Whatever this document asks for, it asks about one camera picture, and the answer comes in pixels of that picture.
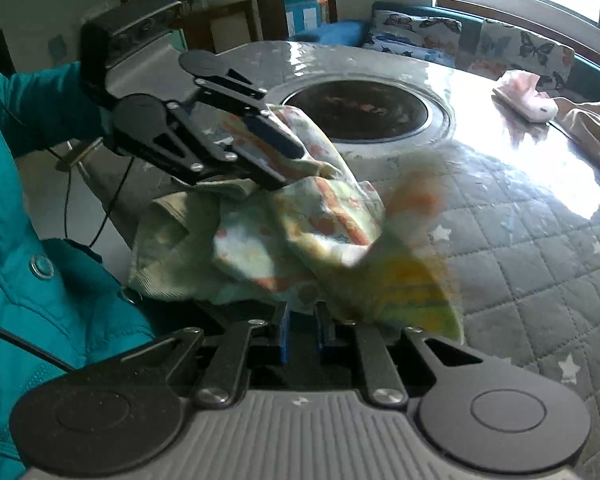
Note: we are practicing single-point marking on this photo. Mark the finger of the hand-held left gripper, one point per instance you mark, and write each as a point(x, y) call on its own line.
point(272, 132)
point(252, 165)

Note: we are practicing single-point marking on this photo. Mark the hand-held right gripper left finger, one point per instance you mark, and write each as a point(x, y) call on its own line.
point(285, 340)

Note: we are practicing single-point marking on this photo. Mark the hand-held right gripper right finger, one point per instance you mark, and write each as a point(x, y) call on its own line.
point(325, 337)

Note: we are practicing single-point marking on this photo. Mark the printed baby garment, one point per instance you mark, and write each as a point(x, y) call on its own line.
point(320, 220)

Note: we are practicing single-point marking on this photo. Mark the person's left forearm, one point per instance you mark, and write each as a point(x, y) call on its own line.
point(45, 102)

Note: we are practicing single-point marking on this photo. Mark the round black table heater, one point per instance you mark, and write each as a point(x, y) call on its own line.
point(370, 110)

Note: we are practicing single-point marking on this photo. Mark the dark wooden cabinet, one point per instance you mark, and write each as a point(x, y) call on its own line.
point(225, 25)

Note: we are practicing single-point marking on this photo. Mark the blue sofa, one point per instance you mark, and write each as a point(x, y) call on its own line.
point(342, 32)

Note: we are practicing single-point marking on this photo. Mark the teal cabinet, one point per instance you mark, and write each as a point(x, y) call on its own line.
point(305, 12)

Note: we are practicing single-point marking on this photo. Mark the butterfly print cushion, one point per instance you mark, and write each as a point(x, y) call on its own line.
point(525, 55)
point(415, 35)

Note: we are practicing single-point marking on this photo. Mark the grey quilted table cover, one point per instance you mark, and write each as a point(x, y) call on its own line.
point(505, 285)

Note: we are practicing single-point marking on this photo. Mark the person's teal jacket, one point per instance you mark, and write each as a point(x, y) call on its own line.
point(15, 270)

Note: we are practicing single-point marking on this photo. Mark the pink cloth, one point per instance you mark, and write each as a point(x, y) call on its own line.
point(522, 95)

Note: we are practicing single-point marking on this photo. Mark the beige cloth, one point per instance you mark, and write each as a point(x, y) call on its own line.
point(592, 135)

